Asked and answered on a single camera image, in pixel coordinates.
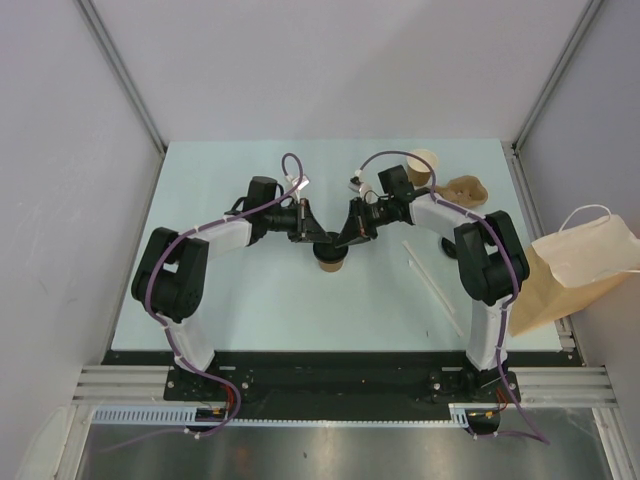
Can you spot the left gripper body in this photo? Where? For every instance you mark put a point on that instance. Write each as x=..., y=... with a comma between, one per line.
x=296, y=230

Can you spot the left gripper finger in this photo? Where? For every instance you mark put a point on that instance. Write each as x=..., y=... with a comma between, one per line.
x=312, y=212
x=318, y=235

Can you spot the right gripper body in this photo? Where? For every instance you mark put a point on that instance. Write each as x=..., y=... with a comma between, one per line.
x=366, y=225

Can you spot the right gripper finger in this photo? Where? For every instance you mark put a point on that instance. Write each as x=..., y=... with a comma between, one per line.
x=348, y=231
x=361, y=238

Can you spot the black cup lid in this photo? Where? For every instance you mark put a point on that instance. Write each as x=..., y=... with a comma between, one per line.
x=329, y=253
x=448, y=248

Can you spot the brown paper cup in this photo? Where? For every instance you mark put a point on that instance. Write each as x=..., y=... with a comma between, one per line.
x=420, y=164
x=331, y=267

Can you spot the pulp cup carrier tray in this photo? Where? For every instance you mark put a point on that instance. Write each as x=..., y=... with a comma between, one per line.
x=466, y=191

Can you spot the brown paper bag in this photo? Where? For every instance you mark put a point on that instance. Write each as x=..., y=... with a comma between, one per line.
x=572, y=268

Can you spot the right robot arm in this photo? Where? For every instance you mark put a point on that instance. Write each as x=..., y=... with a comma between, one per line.
x=490, y=259

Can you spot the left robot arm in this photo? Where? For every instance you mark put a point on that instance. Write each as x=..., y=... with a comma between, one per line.
x=170, y=279

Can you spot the wrapped straw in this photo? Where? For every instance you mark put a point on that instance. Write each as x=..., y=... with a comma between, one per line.
x=450, y=318
x=425, y=270

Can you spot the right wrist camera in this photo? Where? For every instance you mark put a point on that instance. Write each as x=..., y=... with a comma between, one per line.
x=358, y=185

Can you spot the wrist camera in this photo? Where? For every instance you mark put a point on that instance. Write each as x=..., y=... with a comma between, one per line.
x=358, y=185
x=294, y=186

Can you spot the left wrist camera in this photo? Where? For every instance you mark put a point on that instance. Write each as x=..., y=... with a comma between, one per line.
x=294, y=186

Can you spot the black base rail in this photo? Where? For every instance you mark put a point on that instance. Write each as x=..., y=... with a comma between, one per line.
x=317, y=386

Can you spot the aluminium frame post right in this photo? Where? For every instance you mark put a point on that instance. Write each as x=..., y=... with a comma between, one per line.
x=576, y=38

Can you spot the aluminium frame post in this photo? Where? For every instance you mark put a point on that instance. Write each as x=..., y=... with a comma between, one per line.
x=576, y=38
x=114, y=60

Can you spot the aluminium frame post left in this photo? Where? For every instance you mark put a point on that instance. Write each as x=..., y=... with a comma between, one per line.
x=114, y=60

